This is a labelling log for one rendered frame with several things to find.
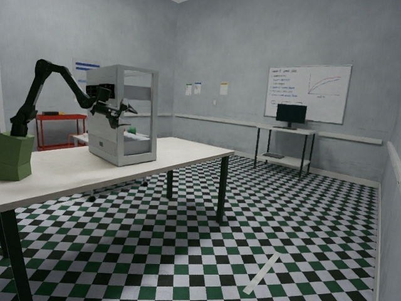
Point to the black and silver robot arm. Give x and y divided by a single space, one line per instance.
43 70

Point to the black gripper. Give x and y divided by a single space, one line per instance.
123 107

